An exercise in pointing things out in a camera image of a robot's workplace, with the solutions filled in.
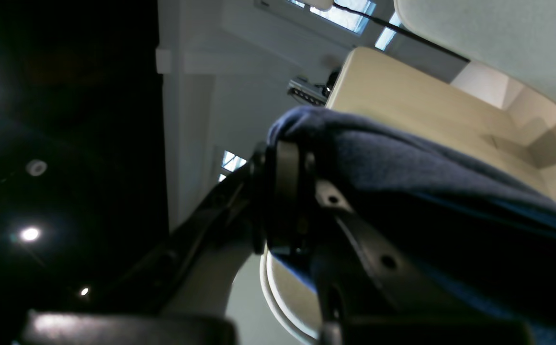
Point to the beige wooden table underside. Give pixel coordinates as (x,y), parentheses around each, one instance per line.
(391,93)

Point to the dark blue t-shirt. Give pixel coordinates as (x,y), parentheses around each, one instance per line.
(483,236)

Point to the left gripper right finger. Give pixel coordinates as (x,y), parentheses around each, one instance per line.
(370,293)

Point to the grey chair right side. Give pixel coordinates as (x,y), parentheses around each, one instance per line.
(516,37)

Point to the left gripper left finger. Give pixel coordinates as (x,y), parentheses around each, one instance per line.
(177,294)

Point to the grey metal rail fixture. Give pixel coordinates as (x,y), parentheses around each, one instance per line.
(302,90)

